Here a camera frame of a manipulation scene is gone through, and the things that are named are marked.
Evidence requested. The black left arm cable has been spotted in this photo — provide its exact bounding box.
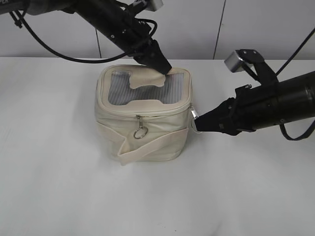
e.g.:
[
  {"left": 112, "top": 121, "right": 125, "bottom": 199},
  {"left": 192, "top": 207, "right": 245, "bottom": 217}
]
[{"left": 8, "top": 9, "right": 158, "bottom": 63}]

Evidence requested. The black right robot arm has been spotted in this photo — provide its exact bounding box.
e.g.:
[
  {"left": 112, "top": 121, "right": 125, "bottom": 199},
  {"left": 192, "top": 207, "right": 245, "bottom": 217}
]
[{"left": 194, "top": 72, "right": 315, "bottom": 136}]

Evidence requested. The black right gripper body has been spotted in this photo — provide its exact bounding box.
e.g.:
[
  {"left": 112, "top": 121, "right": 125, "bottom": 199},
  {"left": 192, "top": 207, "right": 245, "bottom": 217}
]
[{"left": 220, "top": 83, "right": 285, "bottom": 136}]

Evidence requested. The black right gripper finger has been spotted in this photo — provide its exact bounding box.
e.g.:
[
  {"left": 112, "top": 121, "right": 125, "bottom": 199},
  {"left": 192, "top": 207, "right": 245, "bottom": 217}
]
[
  {"left": 195, "top": 120, "right": 226, "bottom": 134},
  {"left": 194, "top": 98, "right": 234, "bottom": 125}
]

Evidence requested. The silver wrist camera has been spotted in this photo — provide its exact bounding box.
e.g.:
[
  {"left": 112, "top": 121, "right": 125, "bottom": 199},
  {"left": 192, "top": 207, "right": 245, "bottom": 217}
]
[
  {"left": 224, "top": 49, "right": 265, "bottom": 73},
  {"left": 131, "top": 0, "right": 163, "bottom": 12}
]

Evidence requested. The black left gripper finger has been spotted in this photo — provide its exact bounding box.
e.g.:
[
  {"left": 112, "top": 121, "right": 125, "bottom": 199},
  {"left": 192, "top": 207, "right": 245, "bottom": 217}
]
[
  {"left": 134, "top": 53, "right": 162, "bottom": 73},
  {"left": 147, "top": 40, "right": 171, "bottom": 74}
]

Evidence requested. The metal zipper pull ring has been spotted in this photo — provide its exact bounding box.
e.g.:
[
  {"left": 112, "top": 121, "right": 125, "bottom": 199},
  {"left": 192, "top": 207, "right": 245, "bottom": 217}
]
[{"left": 133, "top": 114, "right": 147, "bottom": 140}]

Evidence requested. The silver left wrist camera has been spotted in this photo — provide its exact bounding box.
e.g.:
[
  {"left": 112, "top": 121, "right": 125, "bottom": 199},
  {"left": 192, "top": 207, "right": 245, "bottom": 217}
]
[{"left": 131, "top": 0, "right": 163, "bottom": 12}]

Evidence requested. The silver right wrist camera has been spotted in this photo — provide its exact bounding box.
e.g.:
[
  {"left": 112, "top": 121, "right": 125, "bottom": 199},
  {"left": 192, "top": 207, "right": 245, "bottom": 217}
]
[{"left": 224, "top": 49, "right": 265, "bottom": 73}]

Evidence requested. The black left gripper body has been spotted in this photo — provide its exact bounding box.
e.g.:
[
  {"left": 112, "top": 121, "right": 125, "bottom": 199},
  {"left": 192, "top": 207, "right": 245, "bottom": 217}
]
[{"left": 108, "top": 9, "right": 158, "bottom": 61}]

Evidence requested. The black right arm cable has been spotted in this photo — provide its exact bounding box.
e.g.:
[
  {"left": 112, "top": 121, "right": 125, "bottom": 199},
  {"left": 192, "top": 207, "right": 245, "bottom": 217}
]
[{"left": 274, "top": 27, "right": 315, "bottom": 141}]

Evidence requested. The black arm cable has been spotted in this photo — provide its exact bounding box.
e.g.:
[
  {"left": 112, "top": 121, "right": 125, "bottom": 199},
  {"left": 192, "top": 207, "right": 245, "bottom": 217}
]
[
  {"left": 274, "top": 27, "right": 315, "bottom": 141},
  {"left": 8, "top": 9, "right": 158, "bottom": 63}
]

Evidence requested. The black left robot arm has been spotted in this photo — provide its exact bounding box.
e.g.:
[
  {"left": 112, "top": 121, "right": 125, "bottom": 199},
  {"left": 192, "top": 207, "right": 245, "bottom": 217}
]
[{"left": 0, "top": 0, "right": 172, "bottom": 75}]

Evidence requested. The cream canvas zipper bag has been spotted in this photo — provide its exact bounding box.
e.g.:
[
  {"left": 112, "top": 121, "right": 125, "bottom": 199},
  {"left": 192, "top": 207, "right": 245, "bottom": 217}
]
[{"left": 94, "top": 65, "right": 192, "bottom": 165}]

